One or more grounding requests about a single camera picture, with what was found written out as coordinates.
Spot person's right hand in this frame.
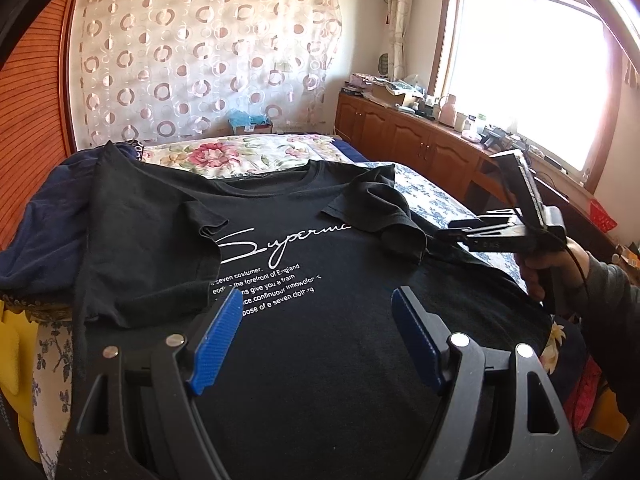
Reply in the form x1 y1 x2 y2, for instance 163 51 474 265
515 239 587 317

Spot yellow cloth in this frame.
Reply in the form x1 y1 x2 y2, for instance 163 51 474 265
0 305 45 463

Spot red basket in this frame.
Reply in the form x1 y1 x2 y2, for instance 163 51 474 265
589 198 619 234

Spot clutter of small household things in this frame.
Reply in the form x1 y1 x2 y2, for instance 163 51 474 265
342 72 541 153

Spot blue plastic bag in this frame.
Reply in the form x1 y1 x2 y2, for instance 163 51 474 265
227 109 274 135

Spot window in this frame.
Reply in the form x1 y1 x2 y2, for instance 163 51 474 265
429 0 627 192

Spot red patterned cloth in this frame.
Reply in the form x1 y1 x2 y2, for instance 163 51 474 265
564 359 610 432

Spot circle patterned curtain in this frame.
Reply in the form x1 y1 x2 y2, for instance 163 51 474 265
77 0 345 150

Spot dark patterned cloth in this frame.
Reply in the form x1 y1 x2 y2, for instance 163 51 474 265
112 138 147 162

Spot sheer window curtain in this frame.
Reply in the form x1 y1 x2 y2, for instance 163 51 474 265
384 0 457 82

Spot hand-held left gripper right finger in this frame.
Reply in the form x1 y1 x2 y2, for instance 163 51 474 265
391 286 584 480

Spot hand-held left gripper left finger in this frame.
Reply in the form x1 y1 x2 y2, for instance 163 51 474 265
59 287 245 480

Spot person's right forearm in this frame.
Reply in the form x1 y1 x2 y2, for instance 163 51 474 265
550 252 640 413

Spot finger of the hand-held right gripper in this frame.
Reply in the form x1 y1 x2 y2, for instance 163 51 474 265
447 208 522 233
434 227 531 257

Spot pink kettle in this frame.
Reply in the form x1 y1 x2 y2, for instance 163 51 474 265
437 94 459 127

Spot navy blue cloth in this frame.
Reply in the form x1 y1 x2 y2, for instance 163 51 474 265
0 147 107 295

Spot black printed t-shirt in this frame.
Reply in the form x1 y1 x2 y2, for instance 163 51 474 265
72 141 557 480

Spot wooden wardrobe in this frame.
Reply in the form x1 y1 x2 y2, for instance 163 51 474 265
0 0 87 253

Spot black cable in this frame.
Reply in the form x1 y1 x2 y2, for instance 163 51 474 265
564 238 588 293

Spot wooden cabinet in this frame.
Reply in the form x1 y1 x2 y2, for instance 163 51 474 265
334 89 603 223

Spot pink floral quilt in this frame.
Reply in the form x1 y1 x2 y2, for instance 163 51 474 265
140 132 347 181

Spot blue floral bed sheet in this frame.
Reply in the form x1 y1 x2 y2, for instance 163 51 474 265
32 162 532 480

